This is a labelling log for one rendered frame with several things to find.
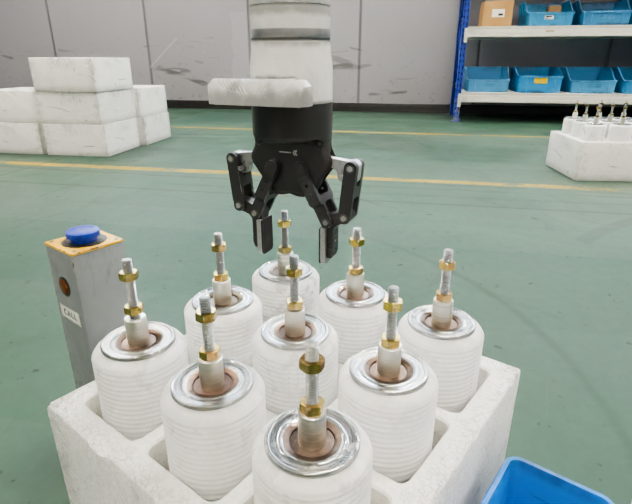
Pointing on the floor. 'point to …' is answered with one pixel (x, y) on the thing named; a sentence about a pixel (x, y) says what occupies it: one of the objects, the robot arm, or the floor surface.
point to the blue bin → (537, 486)
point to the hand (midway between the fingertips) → (294, 244)
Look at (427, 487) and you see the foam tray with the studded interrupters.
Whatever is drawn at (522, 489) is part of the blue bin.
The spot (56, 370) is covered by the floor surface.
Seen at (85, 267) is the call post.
